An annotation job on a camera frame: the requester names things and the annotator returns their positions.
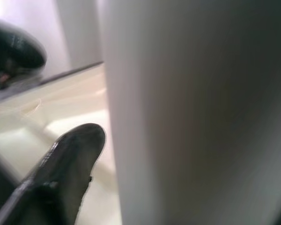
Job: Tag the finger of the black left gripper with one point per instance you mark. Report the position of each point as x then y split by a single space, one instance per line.
14 51

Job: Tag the white plastic table leg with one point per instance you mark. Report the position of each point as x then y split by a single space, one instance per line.
189 105

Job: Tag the white plastic table top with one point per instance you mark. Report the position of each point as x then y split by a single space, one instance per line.
61 105

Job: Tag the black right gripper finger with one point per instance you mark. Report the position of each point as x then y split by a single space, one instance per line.
61 178

